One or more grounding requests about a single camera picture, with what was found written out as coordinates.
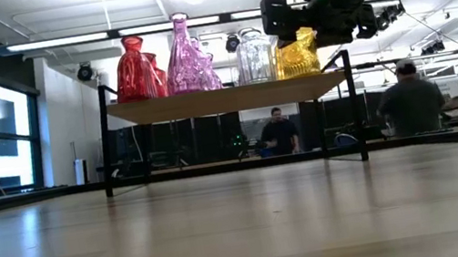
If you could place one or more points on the white cylindrical bin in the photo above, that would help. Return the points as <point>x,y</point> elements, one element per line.
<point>80,171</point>

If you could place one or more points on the yellow glass vase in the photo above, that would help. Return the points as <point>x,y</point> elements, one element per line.
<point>298,57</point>

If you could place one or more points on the blue storage bin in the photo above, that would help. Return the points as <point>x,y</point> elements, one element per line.
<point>266,153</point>

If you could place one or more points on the cardboard box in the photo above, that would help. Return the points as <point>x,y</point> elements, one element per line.
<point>455,102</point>

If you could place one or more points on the clear ribbed glass jar vase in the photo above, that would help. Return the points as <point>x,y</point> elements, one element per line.
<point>254,57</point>

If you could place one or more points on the red flared square glass vase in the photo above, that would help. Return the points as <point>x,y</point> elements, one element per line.
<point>135,74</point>

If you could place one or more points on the person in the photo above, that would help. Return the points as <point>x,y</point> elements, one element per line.
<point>412,104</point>
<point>278,134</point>

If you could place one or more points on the black track spotlight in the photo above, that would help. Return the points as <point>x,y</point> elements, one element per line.
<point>391,15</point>
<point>433,47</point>

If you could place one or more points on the black ceiling spotlight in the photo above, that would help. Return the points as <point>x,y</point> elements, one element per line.
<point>85,72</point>
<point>232,43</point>

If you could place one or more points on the pink twisted glass bottle vase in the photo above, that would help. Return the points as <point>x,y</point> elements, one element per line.
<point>212,68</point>

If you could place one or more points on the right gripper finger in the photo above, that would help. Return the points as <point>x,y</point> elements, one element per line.
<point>275,15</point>

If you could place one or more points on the black partition wall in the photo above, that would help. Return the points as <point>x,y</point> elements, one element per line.
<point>212,136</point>

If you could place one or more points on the wooden shelf black metal frame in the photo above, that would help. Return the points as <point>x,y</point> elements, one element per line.
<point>229,100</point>

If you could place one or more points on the long ceiling light fixture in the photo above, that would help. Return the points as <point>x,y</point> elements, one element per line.
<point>58,41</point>

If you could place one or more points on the blue rounded object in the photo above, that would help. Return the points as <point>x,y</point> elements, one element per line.
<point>344,140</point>

